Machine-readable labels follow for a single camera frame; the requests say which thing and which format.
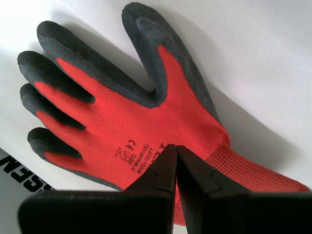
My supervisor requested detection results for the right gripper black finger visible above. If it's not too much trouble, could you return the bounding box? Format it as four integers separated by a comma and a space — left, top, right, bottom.
17, 143, 177, 234
176, 145, 312, 234

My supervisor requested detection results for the red and black work glove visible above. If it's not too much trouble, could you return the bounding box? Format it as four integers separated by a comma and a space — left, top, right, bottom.
17, 1, 312, 227

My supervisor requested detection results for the white panel with black lettering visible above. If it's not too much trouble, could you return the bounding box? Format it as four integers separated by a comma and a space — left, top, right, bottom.
0, 147, 57, 234

